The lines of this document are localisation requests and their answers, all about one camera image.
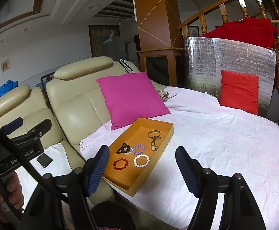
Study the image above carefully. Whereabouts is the red cloth on railing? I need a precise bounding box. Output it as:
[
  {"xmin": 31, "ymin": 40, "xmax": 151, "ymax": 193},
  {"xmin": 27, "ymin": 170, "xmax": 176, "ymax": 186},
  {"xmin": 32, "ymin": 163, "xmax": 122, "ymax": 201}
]
[{"xmin": 202, "ymin": 18, "xmax": 279, "ymax": 48}]

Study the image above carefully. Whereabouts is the white bead bracelet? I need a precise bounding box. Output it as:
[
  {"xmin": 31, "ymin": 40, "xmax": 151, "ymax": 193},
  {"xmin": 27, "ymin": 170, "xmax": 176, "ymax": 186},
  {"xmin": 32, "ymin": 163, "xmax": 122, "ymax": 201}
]
[{"xmin": 133, "ymin": 154, "xmax": 151, "ymax": 168}]

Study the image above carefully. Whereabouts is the pink white blanket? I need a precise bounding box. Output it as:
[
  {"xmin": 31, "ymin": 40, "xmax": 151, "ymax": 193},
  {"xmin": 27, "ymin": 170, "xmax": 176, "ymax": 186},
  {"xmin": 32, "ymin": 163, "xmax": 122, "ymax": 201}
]
[{"xmin": 79, "ymin": 86, "xmax": 279, "ymax": 230}]

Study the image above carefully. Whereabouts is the red bead bracelet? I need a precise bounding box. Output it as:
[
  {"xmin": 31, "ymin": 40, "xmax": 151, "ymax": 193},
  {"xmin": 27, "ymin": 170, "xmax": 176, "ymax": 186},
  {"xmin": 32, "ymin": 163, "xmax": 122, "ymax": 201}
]
[{"xmin": 112, "ymin": 157, "xmax": 130, "ymax": 171}]

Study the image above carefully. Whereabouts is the orange cardboard box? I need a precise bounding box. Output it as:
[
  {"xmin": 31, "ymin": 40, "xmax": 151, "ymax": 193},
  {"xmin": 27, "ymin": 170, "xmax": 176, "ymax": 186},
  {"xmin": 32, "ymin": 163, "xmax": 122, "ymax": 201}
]
[{"xmin": 103, "ymin": 118, "xmax": 174, "ymax": 197}]

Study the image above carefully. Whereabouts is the wooden pillar cabinet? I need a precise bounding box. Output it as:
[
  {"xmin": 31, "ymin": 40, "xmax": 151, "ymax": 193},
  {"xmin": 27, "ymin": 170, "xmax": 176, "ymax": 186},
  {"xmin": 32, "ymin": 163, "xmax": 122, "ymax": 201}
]
[{"xmin": 134, "ymin": 0, "xmax": 183, "ymax": 86}]

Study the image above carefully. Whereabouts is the white towel on sofa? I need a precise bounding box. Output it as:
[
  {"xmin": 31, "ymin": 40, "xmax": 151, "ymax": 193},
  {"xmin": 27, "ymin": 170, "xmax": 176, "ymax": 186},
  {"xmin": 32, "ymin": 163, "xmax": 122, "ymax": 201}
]
[{"xmin": 15, "ymin": 143, "xmax": 72, "ymax": 209}]

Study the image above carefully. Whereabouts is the left hand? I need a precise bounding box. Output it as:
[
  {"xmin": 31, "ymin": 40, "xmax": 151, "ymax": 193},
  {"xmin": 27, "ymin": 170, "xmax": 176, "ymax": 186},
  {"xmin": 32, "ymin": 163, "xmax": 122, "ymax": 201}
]
[{"xmin": 0, "ymin": 171, "xmax": 24, "ymax": 225}]

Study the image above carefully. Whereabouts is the beige leather sofa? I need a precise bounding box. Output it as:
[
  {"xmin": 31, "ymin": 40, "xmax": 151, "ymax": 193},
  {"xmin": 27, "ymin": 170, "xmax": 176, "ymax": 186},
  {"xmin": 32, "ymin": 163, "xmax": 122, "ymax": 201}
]
[{"xmin": 45, "ymin": 56, "xmax": 143, "ymax": 206}]

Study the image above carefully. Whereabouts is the purple bead bracelet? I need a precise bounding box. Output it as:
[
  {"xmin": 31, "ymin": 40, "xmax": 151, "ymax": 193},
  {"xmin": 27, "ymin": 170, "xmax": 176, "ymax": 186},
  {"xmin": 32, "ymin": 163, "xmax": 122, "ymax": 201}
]
[{"xmin": 132, "ymin": 144, "xmax": 146, "ymax": 155}]

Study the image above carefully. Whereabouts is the wooden stair railing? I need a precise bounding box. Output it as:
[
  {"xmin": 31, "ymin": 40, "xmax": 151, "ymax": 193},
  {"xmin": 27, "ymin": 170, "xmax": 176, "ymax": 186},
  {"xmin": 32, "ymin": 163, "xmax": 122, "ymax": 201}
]
[{"xmin": 178, "ymin": 0, "xmax": 279, "ymax": 41}]

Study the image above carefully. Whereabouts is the black hair tie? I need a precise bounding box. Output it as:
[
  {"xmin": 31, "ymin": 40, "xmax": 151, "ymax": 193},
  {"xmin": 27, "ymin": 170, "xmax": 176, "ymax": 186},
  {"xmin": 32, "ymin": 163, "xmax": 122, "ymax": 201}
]
[{"xmin": 116, "ymin": 142, "xmax": 132, "ymax": 155}]

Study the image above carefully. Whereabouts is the red small pillow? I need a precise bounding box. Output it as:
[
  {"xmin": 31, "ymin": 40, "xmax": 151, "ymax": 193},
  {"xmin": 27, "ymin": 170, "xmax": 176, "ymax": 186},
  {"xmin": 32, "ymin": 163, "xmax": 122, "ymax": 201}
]
[{"xmin": 220, "ymin": 70, "xmax": 259, "ymax": 115}]

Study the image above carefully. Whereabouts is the black cable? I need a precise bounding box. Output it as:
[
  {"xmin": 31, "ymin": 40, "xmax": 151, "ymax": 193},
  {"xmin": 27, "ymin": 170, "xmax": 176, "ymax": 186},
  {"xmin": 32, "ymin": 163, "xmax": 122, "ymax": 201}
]
[{"xmin": 0, "ymin": 119, "xmax": 71, "ymax": 202}]

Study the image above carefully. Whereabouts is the blue garment behind sofa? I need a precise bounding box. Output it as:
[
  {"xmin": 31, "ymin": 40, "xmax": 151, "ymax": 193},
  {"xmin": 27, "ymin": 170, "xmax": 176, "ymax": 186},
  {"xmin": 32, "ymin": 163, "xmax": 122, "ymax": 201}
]
[{"xmin": 0, "ymin": 80, "xmax": 19, "ymax": 97}]

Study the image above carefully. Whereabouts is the magenta pillow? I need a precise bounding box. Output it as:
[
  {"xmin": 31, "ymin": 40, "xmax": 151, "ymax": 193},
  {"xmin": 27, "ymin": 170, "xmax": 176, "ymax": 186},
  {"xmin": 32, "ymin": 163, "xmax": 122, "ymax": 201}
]
[{"xmin": 97, "ymin": 72, "xmax": 170, "ymax": 130}]

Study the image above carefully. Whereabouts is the wall picture frame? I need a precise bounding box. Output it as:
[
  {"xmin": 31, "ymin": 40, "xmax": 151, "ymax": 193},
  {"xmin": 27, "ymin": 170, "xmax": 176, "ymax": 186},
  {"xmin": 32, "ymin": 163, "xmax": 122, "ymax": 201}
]
[{"xmin": 1, "ymin": 59, "xmax": 10, "ymax": 73}]

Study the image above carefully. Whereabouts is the black phone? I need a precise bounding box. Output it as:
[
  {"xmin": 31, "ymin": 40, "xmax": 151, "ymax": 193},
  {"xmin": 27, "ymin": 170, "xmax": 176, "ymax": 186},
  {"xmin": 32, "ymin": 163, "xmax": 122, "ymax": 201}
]
[{"xmin": 37, "ymin": 154, "xmax": 53, "ymax": 168}]

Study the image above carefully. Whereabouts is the silver foil insulation sheet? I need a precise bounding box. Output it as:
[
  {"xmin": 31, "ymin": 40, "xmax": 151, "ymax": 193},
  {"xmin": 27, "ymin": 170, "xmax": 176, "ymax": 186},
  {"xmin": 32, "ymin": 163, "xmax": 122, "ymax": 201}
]
[{"xmin": 184, "ymin": 37, "xmax": 276, "ymax": 117}]

